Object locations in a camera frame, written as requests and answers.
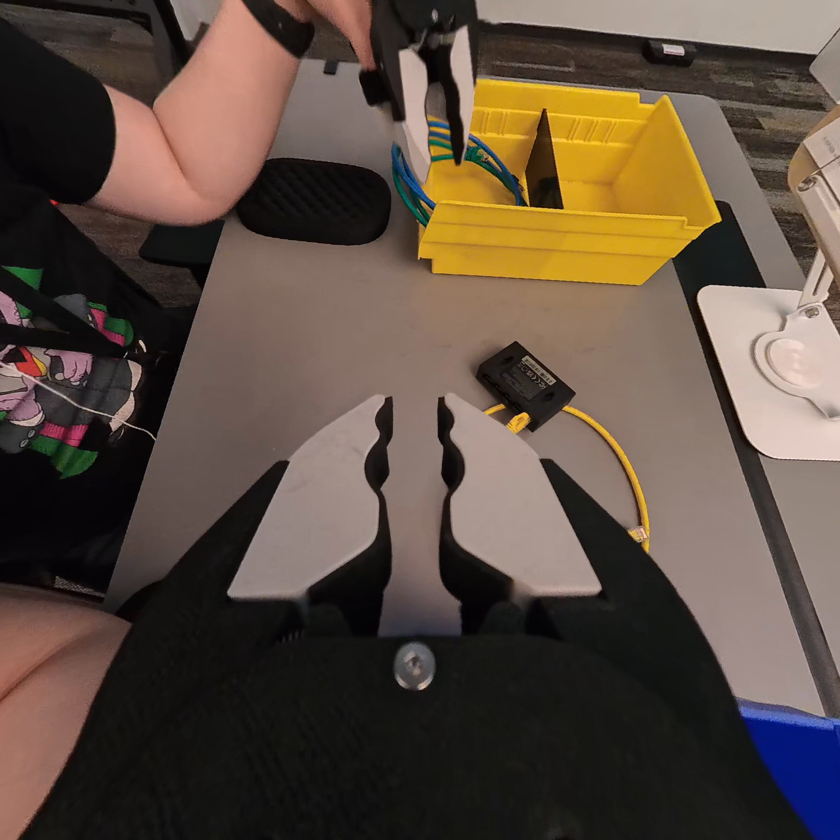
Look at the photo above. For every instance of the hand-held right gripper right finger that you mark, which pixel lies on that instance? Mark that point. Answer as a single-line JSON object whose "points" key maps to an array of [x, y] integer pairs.
{"points": [[518, 518]]}

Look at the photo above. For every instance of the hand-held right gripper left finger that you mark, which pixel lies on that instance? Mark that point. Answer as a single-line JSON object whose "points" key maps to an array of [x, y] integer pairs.
{"points": [[315, 512]]}

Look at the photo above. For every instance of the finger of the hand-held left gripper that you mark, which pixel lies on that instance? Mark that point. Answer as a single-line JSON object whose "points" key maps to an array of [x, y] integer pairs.
{"points": [[464, 85], [415, 111]]}

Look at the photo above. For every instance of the black network switch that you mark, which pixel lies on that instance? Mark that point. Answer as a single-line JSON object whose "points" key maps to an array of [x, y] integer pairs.
{"points": [[525, 384]]}

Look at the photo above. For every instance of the yellow plastic bin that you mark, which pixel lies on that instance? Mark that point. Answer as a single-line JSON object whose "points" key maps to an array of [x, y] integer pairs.
{"points": [[558, 243]]}

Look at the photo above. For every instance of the person's left forearm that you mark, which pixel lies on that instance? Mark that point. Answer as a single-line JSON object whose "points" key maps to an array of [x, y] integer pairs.
{"points": [[197, 151]]}

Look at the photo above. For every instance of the person's left hand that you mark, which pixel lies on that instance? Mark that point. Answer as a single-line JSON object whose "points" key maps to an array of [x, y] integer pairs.
{"points": [[341, 19]]}

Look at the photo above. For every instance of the black bin divider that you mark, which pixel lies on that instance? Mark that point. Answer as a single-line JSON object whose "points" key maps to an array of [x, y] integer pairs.
{"points": [[544, 170]]}

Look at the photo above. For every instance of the black mesh wrist rest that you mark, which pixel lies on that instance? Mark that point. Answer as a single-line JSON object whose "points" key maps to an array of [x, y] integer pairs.
{"points": [[315, 200]]}

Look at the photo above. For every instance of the black wristband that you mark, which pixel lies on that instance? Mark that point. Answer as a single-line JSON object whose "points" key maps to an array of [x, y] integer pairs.
{"points": [[282, 26]]}

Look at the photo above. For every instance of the black power adapter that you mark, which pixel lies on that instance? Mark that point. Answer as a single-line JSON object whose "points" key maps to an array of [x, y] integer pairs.
{"points": [[669, 52]]}

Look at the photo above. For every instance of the white stand base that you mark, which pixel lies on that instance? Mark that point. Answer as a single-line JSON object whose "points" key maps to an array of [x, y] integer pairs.
{"points": [[735, 367]]}

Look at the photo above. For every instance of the black chair armrest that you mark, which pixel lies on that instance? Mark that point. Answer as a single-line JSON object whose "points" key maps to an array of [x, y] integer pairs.
{"points": [[184, 243]]}

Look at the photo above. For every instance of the black flat pad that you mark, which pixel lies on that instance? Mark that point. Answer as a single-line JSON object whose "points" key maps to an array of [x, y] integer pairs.
{"points": [[722, 256]]}

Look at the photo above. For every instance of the person's bare leg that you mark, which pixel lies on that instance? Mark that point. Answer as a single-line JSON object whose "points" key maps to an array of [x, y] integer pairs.
{"points": [[39, 689]]}

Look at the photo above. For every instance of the blue plastic bin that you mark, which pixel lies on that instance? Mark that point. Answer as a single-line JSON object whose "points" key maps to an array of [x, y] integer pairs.
{"points": [[800, 768]]}

